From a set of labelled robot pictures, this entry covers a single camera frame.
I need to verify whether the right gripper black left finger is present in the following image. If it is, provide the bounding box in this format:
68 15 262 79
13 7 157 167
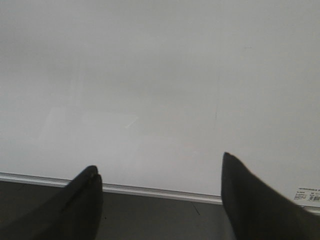
0 165 103 240

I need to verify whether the white barcode label sticker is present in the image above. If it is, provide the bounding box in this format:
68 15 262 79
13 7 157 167
294 187 320 202

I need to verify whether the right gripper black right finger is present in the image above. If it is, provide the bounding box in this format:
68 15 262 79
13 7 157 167
221 152 320 240

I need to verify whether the white whiteboard with aluminium frame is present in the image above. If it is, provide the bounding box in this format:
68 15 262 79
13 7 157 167
0 0 320 213

